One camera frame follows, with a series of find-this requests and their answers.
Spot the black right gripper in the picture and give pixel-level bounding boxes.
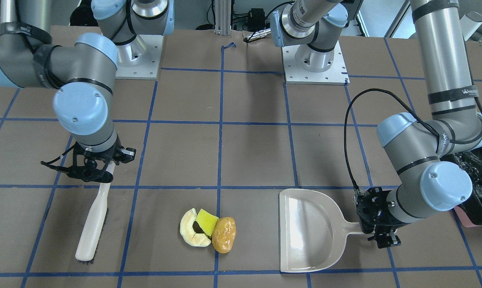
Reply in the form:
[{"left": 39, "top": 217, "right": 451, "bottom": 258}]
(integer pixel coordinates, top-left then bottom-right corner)
[{"left": 41, "top": 142, "right": 137, "bottom": 183}]

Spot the bin with black bag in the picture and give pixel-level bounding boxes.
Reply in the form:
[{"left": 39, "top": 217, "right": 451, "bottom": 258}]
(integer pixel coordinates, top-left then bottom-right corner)
[{"left": 442, "top": 147, "right": 482, "bottom": 227}]

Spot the beige dustpan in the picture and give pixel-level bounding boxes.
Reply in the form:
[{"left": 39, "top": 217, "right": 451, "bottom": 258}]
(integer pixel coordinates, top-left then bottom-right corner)
[{"left": 278, "top": 188, "right": 362, "bottom": 273}]

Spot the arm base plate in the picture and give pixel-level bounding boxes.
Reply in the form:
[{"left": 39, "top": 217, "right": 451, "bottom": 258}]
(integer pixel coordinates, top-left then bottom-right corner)
[
  {"left": 281, "top": 42, "right": 350, "bottom": 85},
  {"left": 115, "top": 35, "right": 164, "bottom": 80}
]

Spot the white hand brush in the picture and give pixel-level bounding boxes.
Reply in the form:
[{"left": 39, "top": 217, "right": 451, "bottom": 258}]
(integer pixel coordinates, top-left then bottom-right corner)
[{"left": 75, "top": 183, "right": 111, "bottom": 261}]

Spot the aluminium profile post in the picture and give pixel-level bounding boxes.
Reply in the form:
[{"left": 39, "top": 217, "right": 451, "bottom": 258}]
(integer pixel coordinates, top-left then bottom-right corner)
[{"left": 213, "top": 0, "right": 232, "bottom": 37}]

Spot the yellow sponge piece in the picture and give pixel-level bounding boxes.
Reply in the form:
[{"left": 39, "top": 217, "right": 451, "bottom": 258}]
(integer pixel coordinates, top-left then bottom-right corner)
[{"left": 195, "top": 208, "right": 219, "bottom": 237}]

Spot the pale bagel piece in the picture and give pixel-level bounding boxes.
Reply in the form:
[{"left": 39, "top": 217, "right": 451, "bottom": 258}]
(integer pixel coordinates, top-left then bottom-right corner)
[{"left": 179, "top": 208, "right": 212, "bottom": 247}]

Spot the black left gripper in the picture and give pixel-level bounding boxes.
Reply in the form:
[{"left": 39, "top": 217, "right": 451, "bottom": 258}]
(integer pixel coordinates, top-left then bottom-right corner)
[{"left": 354, "top": 187, "right": 402, "bottom": 248}]

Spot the brown potato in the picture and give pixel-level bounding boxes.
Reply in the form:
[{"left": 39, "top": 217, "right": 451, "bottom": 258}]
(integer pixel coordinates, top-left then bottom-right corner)
[{"left": 211, "top": 217, "right": 237, "bottom": 254}]

